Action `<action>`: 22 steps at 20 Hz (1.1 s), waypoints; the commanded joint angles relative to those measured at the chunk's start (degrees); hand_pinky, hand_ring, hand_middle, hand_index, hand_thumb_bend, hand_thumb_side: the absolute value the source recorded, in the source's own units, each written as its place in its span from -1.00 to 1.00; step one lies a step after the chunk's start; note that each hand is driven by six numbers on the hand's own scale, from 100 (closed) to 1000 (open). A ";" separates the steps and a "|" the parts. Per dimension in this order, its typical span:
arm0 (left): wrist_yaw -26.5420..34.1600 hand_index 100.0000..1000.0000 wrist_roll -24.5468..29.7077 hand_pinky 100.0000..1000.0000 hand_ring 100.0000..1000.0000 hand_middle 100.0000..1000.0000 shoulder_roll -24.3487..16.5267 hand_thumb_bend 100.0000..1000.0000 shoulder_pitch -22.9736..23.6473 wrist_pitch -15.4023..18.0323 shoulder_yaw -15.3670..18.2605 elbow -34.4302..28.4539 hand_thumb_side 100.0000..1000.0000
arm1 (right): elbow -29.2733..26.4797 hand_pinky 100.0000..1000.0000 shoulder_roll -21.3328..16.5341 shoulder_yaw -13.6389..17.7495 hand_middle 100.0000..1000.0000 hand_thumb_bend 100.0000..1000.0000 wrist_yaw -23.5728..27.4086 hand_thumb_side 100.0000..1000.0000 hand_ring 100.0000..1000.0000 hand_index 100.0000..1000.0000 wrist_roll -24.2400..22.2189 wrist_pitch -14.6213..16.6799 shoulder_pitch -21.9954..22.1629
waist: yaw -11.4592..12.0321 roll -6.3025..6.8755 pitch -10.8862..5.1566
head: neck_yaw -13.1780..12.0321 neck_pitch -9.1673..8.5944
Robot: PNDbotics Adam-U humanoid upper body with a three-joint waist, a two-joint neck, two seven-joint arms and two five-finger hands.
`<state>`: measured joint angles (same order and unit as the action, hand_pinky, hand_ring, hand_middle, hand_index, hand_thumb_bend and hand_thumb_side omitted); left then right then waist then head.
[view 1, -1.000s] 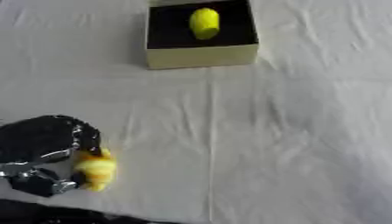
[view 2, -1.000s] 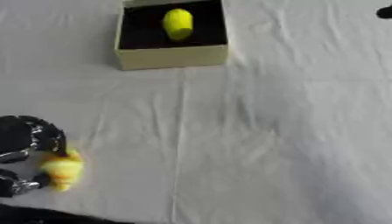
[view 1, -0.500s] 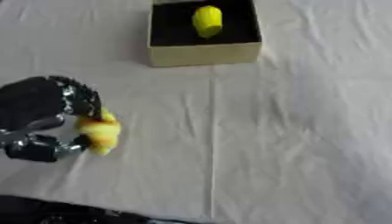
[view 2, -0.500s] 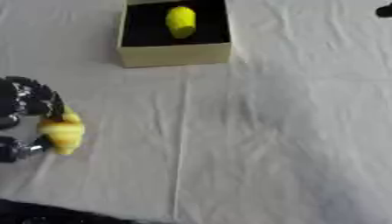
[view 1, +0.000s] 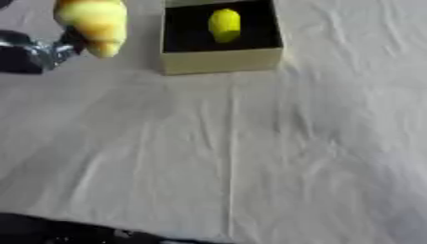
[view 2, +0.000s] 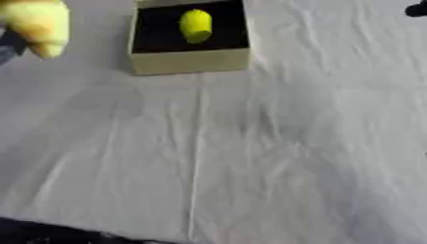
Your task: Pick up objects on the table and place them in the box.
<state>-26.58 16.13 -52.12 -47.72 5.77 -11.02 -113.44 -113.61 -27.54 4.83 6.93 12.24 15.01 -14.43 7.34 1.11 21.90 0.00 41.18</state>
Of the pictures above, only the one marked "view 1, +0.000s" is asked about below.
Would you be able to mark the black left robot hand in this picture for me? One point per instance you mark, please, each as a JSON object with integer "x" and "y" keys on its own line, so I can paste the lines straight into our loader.
{"x": 72, "y": 41}

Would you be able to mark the yellow toy croissant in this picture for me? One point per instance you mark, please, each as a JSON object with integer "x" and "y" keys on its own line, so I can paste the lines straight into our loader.
{"x": 94, "y": 22}

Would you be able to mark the tan box with black inside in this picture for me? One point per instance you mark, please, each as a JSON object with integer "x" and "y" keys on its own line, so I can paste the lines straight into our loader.
{"x": 219, "y": 60}

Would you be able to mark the yellow-green toy lemon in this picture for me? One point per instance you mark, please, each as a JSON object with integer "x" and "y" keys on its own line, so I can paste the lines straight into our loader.
{"x": 224, "y": 25}

